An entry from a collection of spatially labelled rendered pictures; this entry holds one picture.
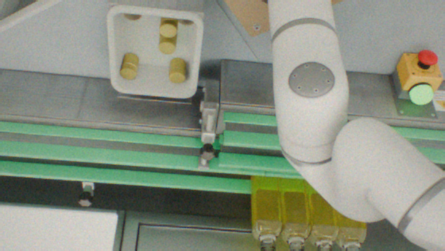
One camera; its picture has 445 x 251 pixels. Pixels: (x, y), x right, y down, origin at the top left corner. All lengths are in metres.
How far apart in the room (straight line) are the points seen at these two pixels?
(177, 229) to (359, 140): 0.66
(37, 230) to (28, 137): 0.21
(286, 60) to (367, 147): 0.16
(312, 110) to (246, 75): 0.47
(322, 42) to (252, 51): 0.43
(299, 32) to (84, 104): 0.58
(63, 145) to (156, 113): 0.20
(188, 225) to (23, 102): 0.44
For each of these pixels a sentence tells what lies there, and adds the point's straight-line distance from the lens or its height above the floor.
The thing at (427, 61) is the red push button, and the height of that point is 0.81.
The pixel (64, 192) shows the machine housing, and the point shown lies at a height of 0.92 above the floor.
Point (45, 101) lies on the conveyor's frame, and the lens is 1.20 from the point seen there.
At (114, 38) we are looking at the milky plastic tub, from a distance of 1.03.
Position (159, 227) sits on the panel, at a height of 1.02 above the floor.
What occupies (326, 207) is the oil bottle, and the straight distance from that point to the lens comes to 1.13.
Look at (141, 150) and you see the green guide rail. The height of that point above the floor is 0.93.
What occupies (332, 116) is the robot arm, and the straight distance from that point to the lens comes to 0.68.
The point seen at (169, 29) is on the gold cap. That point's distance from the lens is 1.03.
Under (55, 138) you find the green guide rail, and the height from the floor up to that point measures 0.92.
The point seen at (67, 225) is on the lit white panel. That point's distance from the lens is 1.23.
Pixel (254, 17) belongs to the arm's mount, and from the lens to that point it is 0.97.
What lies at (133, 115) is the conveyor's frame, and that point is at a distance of 1.16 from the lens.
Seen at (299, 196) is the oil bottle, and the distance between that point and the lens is 1.12.
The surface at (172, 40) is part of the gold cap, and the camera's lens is 1.05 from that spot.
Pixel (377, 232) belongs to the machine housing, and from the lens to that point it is 1.37.
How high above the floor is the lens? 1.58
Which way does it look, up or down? 39 degrees down
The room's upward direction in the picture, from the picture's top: 179 degrees counter-clockwise
